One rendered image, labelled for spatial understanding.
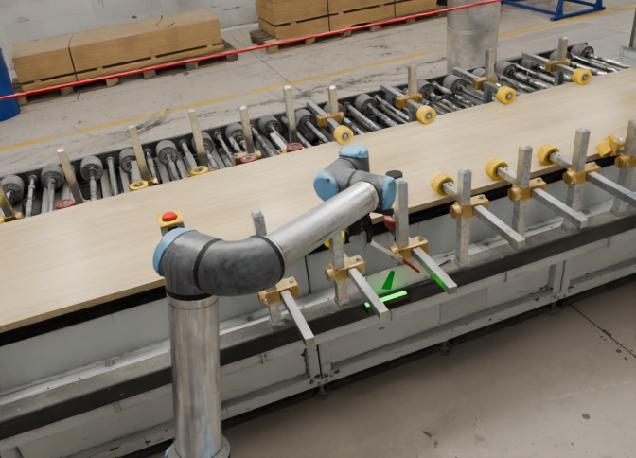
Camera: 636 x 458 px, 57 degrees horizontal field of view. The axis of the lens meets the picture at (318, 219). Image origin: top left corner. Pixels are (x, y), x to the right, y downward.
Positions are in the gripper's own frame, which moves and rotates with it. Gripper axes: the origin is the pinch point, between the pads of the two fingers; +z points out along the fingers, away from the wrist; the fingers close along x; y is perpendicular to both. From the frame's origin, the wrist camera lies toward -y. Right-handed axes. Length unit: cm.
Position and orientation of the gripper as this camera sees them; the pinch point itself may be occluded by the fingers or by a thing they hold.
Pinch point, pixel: (366, 247)
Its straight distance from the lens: 195.2
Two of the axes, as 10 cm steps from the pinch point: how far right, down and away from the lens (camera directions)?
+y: -9.3, 2.6, -2.5
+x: 3.5, 4.6, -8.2
